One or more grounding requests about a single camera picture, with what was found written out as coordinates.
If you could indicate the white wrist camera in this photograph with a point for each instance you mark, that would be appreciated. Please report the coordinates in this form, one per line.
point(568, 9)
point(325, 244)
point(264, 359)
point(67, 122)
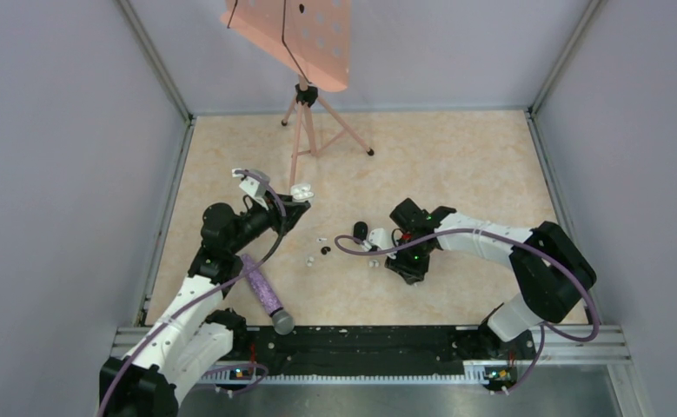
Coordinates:
point(253, 184)
point(380, 240)

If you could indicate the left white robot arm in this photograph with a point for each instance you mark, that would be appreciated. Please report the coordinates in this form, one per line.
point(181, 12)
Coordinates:
point(155, 376)

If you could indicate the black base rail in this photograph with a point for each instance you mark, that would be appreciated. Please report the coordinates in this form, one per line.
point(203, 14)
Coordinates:
point(377, 351)

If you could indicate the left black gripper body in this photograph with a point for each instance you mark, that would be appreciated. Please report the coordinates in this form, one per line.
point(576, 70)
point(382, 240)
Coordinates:
point(256, 220)

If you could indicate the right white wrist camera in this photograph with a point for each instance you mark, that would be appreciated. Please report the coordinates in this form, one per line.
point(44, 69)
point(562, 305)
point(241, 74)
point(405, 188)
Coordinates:
point(380, 240)

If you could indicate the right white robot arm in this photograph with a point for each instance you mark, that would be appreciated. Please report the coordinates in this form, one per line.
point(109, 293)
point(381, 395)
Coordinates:
point(551, 272)

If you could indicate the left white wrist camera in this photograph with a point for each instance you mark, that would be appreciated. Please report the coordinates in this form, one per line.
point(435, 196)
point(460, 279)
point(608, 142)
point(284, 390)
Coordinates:
point(253, 184)

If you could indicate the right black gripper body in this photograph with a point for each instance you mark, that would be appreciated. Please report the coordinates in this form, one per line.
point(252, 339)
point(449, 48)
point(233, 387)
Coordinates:
point(414, 261)

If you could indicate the purple glitter microphone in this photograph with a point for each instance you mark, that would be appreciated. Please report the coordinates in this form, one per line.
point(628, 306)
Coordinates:
point(282, 321)

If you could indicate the pink music stand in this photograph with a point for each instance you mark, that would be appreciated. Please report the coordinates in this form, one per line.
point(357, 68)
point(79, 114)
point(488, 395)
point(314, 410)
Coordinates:
point(312, 38)

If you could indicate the white earbud charging case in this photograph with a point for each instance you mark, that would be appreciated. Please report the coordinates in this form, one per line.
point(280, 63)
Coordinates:
point(302, 192)

